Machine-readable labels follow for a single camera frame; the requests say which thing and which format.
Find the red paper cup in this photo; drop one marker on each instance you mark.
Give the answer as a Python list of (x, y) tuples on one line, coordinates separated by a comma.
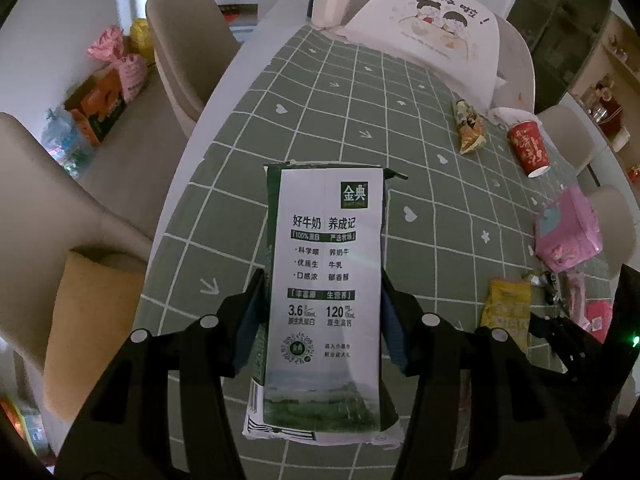
[(527, 147)]

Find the pink cube box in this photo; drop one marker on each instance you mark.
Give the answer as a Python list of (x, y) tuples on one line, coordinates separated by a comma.
[(567, 230)]

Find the long green gold snack wrapper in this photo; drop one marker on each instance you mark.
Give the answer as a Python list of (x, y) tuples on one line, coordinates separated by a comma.
[(469, 127)]

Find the yellow seat cushion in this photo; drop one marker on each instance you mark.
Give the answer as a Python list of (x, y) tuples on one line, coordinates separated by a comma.
[(95, 310)]

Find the yellow snack packet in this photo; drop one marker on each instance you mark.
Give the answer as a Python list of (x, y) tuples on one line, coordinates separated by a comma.
[(505, 310)]

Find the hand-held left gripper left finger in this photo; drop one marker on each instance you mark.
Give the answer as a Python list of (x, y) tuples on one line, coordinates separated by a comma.
[(247, 340)]

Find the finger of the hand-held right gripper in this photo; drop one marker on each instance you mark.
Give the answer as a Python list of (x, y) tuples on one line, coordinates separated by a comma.
[(547, 332)]

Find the green and white milk carton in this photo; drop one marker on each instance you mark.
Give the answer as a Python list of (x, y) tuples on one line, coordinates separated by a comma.
[(325, 260)]

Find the green checked table mat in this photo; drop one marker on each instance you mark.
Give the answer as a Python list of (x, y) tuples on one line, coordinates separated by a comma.
[(220, 240), (450, 220)]

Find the dark wrapper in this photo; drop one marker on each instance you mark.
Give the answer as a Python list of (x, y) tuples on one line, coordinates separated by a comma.
[(542, 285)]

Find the beige shell chair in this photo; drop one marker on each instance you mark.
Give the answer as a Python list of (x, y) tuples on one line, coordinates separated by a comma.
[(40, 200), (612, 210), (190, 45), (567, 135)]

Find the dark glass cabinet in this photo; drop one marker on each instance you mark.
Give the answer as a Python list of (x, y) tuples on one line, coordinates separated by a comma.
[(555, 20)]

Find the plastic wrapped bottle pack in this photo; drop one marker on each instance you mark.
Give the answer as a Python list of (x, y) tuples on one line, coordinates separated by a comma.
[(67, 142)]

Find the white sideboard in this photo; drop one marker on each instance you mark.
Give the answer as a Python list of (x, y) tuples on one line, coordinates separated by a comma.
[(615, 175)]

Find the wooden wall shelf unit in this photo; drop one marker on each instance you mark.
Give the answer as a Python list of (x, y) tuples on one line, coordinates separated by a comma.
[(625, 40)]

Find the yellow plastic bag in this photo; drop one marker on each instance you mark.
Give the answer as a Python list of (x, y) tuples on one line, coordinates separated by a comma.
[(141, 37)]

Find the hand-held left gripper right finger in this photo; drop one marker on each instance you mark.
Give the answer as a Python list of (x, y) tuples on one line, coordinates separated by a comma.
[(397, 342)]

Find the flat pink rectangular box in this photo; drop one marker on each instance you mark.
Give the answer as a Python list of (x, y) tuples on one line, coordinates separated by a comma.
[(597, 317)]

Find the orange cardboard box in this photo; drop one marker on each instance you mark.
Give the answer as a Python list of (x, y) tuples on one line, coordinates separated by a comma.
[(97, 105)]

